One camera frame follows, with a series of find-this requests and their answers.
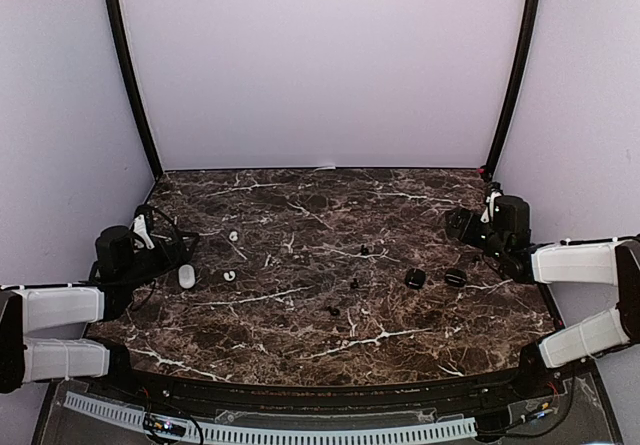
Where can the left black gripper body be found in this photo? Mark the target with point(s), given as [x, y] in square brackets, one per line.
[159, 267]

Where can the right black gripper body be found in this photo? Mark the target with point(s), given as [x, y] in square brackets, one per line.
[469, 235]

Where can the black charging case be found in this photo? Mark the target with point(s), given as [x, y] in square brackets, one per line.
[415, 278]
[455, 277]

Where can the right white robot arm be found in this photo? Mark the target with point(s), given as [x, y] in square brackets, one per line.
[502, 232]

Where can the white earbud charging case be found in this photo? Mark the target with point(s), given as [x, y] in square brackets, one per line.
[186, 276]

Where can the black closed charging case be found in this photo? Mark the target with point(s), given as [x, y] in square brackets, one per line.
[455, 277]

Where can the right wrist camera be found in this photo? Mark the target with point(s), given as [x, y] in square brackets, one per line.
[493, 191]

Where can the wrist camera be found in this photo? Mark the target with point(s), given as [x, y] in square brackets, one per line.
[493, 191]
[142, 226]

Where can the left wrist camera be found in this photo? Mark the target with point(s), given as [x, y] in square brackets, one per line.
[142, 226]

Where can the black front rail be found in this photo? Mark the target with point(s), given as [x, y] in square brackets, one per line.
[199, 397]

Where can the white slotted cable duct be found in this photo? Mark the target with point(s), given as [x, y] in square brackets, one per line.
[236, 427]

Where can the right black frame post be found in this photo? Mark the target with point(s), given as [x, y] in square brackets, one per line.
[527, 26]

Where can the black frame post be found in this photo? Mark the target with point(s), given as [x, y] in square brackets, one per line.
[527, 26]
[124, 58]

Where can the left black frame post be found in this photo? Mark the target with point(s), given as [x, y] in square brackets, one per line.
[124, 58]

